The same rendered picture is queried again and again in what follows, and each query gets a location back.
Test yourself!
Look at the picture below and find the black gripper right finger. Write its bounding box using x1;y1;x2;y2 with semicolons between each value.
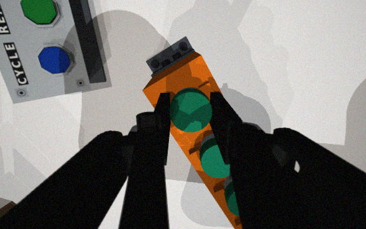
209;92;366;229

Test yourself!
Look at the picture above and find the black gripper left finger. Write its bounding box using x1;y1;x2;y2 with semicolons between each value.
0;93;171;229

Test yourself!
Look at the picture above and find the grey push-button control box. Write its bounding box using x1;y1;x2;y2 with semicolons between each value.
0;0;106;104

